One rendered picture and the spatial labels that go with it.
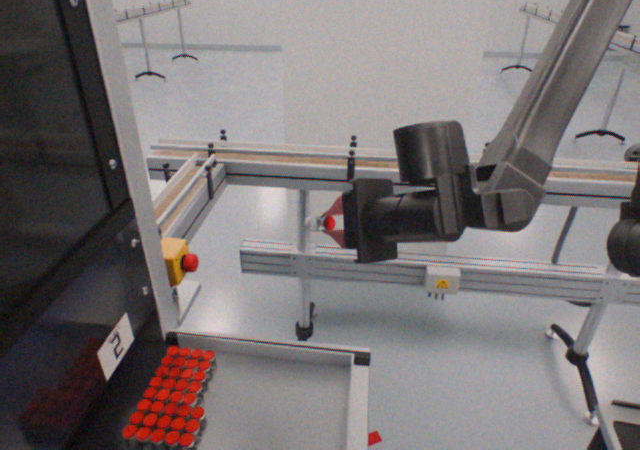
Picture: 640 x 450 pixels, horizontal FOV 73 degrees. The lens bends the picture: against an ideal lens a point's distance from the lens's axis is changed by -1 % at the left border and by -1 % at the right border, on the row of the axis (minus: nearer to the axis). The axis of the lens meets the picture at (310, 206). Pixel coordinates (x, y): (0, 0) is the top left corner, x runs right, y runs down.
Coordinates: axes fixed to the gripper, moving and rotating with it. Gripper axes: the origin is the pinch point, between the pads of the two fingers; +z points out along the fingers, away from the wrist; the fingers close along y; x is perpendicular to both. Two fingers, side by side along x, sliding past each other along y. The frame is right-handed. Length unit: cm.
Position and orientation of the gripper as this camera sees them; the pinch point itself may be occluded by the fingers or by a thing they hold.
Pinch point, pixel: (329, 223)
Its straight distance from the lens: 60.6
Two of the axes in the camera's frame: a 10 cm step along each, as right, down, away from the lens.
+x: -7.9, 0.2, -6.1
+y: -0.6, -10.0, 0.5
